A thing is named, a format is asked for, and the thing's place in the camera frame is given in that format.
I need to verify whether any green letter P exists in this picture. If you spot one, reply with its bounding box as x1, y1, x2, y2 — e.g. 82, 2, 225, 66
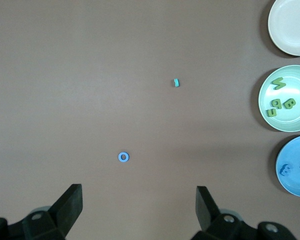
270, 98, 283, 110

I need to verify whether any green letter B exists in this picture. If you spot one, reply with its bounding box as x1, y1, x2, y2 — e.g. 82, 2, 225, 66
282, 97, 298, 110

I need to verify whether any blue letter E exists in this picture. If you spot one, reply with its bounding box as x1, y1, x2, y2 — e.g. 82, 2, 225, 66
278, 163, 292, 177

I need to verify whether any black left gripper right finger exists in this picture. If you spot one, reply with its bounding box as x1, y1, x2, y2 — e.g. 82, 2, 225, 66
191, 185, 244, 240

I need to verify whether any blue letter O ring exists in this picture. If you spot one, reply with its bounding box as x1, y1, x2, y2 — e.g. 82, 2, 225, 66
117, 151, 130, 163

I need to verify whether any green zigzag letter N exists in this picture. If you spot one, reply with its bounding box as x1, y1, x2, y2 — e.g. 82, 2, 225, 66
271, 76, 286, 91

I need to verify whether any beige round plate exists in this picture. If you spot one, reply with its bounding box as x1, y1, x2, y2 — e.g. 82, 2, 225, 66
267, 0, 300, 57

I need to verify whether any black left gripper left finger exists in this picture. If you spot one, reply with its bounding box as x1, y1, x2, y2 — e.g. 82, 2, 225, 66
22, 183, 84, 240

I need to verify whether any brown paper table cover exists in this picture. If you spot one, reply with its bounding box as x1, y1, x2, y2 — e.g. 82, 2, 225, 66
0, 0, 300, 240

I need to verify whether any blue round plate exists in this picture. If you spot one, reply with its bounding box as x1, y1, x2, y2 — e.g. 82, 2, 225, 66
275, 134, 300, 198

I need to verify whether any green round plate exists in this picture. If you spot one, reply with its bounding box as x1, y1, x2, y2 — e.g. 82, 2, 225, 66
258, 64, 300, 132

